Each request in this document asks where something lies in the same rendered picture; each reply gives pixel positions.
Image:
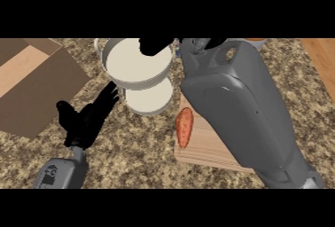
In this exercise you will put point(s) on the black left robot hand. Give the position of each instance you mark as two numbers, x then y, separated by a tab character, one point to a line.
87	121

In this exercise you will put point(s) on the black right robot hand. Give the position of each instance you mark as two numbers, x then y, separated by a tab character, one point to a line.
152	45

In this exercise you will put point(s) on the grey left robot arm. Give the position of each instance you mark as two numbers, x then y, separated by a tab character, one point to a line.
61	174

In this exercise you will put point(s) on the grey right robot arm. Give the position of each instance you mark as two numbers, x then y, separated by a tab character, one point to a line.
244	112

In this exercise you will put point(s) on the white tiered basket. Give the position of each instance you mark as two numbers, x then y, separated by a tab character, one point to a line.
137	66

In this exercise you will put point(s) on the orange pear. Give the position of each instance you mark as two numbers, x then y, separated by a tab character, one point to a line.
183	127

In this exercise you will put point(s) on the pale wooden cutting board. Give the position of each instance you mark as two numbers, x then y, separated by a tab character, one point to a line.
205	150

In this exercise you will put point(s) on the brown cabinet door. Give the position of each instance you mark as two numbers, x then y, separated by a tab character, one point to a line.
42	91

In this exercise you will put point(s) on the pale bowl with orange content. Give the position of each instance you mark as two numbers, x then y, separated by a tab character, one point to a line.
260	43

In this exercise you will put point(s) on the brown wooden cabinet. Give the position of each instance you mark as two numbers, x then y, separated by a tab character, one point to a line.
19	63

